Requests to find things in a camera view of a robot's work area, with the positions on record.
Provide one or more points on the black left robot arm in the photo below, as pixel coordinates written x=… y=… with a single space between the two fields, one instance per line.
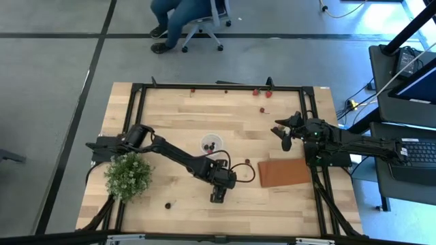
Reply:
x=170 y=151

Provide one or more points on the black desk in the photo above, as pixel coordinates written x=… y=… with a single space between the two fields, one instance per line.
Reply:
x=378 y=183
x=381 y=102

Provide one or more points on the white bowl with strawberries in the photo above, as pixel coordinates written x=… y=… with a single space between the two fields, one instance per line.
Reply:
x=218 y=137

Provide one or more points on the dark cherry with green stem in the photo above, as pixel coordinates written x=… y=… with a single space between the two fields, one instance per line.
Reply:
x=168 y=205

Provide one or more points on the red strawberry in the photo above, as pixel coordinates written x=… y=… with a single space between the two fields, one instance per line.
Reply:
x=268 y=94
x=255 y=92

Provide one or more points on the black metal bar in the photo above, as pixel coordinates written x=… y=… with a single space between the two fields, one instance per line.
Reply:
x=51 y=240

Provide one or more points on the black computer monitor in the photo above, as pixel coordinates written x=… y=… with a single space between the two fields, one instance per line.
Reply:
x=422 y=86

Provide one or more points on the green potted plant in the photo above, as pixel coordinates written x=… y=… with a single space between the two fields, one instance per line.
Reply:
x=127 y=177

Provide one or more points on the silver bracket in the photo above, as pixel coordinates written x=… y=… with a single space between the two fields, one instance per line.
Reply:
x=315 y=241
x=126 y=238

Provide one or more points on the black keyboard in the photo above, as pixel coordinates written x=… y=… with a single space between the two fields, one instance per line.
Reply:
x=419 y=163

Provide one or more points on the black metal table frame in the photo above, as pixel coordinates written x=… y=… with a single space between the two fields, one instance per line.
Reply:
x=221 y=87

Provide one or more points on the black power adapter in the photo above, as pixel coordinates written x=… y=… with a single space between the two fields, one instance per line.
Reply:
x=405 y=61

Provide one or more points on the person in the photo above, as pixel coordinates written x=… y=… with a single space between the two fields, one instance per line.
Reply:
x=180 y=17

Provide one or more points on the grey white office chair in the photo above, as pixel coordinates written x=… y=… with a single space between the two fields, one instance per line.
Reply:
x=218 y=10

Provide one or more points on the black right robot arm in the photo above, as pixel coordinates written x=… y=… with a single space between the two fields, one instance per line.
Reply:
x=368 y=144

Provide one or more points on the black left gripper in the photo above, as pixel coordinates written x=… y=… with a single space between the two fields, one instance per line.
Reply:
x=225 y=178

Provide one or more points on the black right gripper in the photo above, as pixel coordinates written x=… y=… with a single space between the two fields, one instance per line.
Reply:
x=311 y=131

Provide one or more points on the yellow plug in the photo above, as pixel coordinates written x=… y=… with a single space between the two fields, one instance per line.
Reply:
x=352 y=103

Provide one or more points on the black diagonal pole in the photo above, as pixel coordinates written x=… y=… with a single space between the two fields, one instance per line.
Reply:
x=408 y=29

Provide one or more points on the dark furniture leg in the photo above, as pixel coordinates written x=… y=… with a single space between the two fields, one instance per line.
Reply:
x=10 y=156

